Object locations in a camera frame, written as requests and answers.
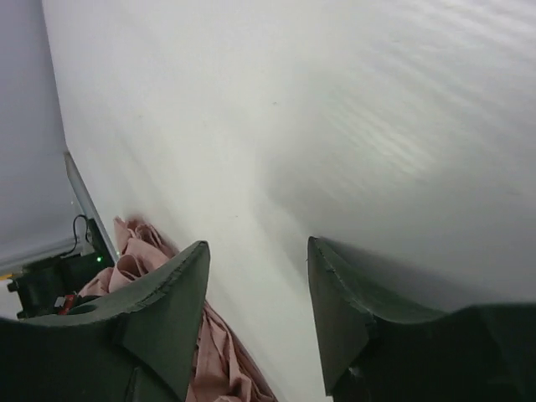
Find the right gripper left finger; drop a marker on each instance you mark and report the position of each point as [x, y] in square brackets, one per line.
[134, 344]

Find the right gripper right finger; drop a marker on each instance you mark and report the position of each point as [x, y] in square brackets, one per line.
[376, 345]

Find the dusty pink pleated skirt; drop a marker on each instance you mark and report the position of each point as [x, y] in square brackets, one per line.
[222, 369]

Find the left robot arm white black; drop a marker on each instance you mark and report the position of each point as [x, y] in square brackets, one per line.
[39, 284]

